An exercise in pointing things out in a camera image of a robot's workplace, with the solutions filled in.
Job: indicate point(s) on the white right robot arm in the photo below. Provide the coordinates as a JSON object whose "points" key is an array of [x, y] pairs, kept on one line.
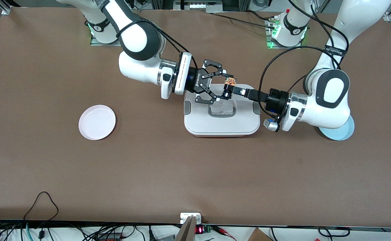
{"points": [[137, 40]]}

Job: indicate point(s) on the small white socket box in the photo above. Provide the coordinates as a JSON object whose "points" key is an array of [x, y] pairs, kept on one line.
{"points": [[185, 217]]}

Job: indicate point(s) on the aluminium profile bar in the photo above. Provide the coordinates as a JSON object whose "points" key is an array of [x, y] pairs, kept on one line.
{"points": [[186, 232]]}

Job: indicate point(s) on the light blue round plate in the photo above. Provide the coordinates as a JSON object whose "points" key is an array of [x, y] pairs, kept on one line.
{"points": [[342, 135]]}

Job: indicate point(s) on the white device with lights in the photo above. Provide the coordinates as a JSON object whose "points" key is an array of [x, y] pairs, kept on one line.
{"points": [[197, 5]]}

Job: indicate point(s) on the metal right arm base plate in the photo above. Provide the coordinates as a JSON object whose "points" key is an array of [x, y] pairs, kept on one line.
{"points": [[96, 43]]}

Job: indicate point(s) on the orange push button switch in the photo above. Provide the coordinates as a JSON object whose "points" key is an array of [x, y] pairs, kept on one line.
{"points": [[228, 89]]}

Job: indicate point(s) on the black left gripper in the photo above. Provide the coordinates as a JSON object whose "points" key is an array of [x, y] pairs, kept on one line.
{"points": [[273, 98]]}

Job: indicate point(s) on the red digit display board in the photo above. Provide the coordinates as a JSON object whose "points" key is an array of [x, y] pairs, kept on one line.
{"points": [[199, 230]]}

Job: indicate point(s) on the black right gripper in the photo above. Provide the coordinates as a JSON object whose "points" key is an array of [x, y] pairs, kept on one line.
{"points": [[199, 81]]}

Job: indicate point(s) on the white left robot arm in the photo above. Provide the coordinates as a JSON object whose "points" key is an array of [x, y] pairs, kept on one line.
{"points": [[316, 113]]}

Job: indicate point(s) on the pink round plate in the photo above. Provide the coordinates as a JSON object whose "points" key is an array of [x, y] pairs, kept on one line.
{"points": [[96, 122]]}

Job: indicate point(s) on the aluminium frame rail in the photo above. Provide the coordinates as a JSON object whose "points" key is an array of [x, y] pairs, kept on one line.
{"points": [[7, 8]]}

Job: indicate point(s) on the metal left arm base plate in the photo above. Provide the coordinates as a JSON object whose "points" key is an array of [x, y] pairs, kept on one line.
{"points": [[284, 47]]}

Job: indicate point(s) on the brown cardboard piece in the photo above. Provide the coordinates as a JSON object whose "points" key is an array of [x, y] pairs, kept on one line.
{"points": [[257, 236]]}

